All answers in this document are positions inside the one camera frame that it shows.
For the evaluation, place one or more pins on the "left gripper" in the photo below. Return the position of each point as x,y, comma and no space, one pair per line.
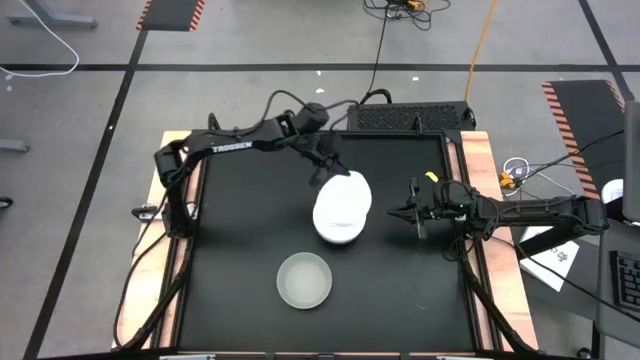
320,150

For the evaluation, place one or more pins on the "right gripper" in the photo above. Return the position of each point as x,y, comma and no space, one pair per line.
445,205

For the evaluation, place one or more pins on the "white bowl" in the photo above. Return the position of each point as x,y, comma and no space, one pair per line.
345,200
340,235

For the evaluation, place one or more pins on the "light grey bowl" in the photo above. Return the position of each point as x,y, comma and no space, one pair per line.
304,280

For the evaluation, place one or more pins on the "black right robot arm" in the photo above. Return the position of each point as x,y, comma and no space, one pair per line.
540,210

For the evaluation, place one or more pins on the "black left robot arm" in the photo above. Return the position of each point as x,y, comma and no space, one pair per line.
235,146

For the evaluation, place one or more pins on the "black perforated computer case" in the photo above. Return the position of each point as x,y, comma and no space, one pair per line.
400,117

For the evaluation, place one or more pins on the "wooden table board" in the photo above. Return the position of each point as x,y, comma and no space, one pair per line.
480,155
150,280

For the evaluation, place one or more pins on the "yellow plug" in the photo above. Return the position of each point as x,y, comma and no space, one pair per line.
507,181

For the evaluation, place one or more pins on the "black diagonal bar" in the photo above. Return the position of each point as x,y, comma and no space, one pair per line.
542,243

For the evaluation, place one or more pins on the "white paper sheet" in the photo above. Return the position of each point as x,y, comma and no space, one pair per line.
547,272

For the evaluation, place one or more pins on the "black clamp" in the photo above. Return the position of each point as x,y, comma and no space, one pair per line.
145,212

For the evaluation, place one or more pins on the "hazard-striped black floor mat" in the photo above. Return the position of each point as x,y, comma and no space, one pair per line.
170,14
590,120

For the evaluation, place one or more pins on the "white round object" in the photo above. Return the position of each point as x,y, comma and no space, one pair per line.
612,191

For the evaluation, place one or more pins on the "grey desk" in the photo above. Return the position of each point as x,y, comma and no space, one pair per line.
622,235

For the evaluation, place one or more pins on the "black keyboard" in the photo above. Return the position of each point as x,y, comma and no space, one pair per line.
627,280

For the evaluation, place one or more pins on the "grey monitor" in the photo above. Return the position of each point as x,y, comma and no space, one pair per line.
632,160

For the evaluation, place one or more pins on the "grey metal table foot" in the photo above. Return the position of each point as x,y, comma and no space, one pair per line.
12,145
55,21

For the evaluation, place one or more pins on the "black metal frame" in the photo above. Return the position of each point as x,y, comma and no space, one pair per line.
400,134

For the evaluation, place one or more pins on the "silver bracket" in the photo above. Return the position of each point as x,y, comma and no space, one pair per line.
187,357

